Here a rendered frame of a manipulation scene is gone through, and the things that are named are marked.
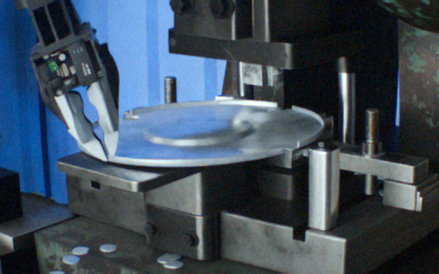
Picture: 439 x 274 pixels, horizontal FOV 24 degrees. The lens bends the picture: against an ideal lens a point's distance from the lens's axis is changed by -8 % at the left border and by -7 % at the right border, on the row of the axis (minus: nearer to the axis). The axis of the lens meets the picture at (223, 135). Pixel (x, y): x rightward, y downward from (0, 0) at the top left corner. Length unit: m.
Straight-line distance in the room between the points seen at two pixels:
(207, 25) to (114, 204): 0.27
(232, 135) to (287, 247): 0.14
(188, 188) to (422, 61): 0.38
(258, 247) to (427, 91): 0.35
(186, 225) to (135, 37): 1.88
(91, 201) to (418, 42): 0.48
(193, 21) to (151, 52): 1.77
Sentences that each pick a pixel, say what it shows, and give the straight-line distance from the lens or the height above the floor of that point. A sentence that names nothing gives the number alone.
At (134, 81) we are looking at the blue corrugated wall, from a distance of 3.12.
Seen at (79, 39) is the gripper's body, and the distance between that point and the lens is 1.07.
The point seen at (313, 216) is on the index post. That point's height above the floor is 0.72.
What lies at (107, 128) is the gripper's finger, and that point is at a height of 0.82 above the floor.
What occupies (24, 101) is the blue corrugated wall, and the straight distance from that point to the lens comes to 3.53.
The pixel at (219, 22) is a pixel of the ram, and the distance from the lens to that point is 1.23.
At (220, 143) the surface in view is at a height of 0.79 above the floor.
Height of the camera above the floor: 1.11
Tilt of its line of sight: 15 degrees down
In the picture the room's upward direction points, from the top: 1 degrees counter-clockwise
